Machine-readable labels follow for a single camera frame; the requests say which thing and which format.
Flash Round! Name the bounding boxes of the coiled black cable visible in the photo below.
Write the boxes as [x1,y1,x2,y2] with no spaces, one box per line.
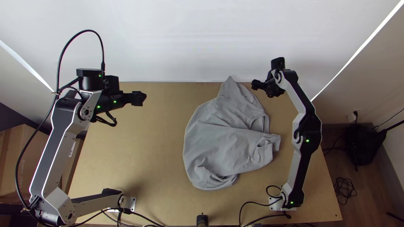
[333,177,358,206]

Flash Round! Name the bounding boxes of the brown cardboard box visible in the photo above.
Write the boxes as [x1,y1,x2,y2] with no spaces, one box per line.
[0,124,53,202]

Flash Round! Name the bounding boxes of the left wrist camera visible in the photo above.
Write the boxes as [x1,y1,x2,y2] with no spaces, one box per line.
[104,75,121,93]

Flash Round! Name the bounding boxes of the grey t-shirt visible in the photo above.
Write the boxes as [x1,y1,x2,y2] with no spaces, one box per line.
[182,75,282,191]

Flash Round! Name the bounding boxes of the black bag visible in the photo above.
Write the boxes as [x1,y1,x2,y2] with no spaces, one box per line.
[344,124,388,166]

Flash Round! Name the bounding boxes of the white wall socket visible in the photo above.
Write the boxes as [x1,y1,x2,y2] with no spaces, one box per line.
[347,109,361,123]

